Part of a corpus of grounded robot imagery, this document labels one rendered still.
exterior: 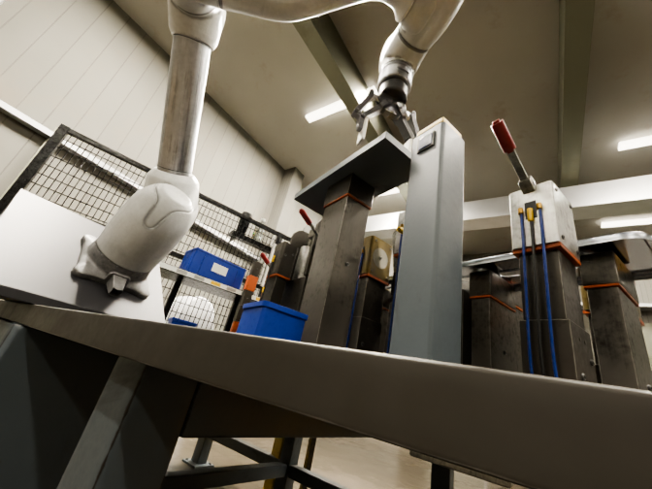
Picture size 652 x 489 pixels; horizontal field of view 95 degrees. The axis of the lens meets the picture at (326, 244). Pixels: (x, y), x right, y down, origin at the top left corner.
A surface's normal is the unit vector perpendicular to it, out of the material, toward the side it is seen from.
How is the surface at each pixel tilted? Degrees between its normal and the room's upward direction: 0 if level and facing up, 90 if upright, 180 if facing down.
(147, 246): 130
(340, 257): 90
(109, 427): 90
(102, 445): 90
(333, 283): 90
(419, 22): 177
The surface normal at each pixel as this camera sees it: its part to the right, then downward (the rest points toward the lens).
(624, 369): -0.78, -0.40
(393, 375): -0.54, -0.46
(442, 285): 0.59, -0.22
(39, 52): 0.81, -0.08
